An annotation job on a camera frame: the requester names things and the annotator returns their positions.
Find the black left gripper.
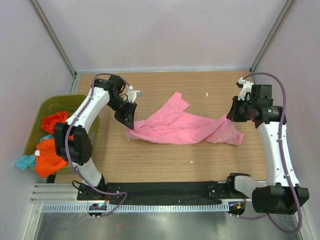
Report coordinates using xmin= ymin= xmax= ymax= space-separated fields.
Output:
xmin=106 ymin=96 xmax=137 ymax=130

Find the pink t shirt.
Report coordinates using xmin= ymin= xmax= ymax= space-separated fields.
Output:
xmin=125 ymin=92 xmax=245 ymax=146

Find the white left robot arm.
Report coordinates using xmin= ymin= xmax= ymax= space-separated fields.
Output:
xmin=53 ymin=73 xmax=142 ymax=200

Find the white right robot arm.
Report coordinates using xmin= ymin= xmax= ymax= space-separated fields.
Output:
xmin=225 ymin=81 xmax=310 ymax=215

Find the olive green plastic bin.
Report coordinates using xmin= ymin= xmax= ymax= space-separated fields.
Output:
xmin=22 ymin=94 xmax=101 ymax=171

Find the orange t shirt in bin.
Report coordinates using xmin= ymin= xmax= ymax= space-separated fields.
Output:
xmin=41 ymin=110 xmax=68 ymax=135

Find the orange t shirt over rim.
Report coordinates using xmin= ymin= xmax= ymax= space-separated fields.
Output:
xmin=34 ymin=134 xmax=72 ymax=178

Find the teal t shirt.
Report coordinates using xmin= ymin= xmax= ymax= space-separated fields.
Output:
xmin=15 ymin=134 xmax=54 ymax=170

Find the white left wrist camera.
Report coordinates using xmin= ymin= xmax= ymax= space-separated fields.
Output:
xmin=125 ymin=85 xmax=142 ymax=103

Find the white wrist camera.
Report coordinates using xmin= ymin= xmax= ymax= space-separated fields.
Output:
xmin=236 ymin=78 xmax=254 ymax=101
xmin=125 ymin=85 xmax=142 ymax=103

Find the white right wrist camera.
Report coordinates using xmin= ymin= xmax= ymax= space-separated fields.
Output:
xmin=236 ymin=78 xmax=254 ymax=101

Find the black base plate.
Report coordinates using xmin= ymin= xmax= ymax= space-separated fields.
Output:
xmin=76 ymin=181 xmax=249 ymax=206

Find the slotted cable duct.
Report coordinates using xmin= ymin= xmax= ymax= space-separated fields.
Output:
xmin=41 ymin=202 xmax=230 ymax=213

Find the aluminium front rail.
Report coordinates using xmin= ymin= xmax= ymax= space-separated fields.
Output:
xmin=29 ymin=179 xmax=305 ymax=204

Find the aluminium frame post right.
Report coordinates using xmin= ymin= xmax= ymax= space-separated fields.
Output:
xmin=249 ymin=0 xmax=297 ymax=73

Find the aluminium frame post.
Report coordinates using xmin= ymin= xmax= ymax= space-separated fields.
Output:
xmin=249 ymin=0 xmax=297 ymax=73
xmin=29 ymin=0 xmax=78 ymax=81

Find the aluminium frame post left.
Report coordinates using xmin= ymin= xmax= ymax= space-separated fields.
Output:
xmin=29 ymin=0 xmax=78 ymax=81

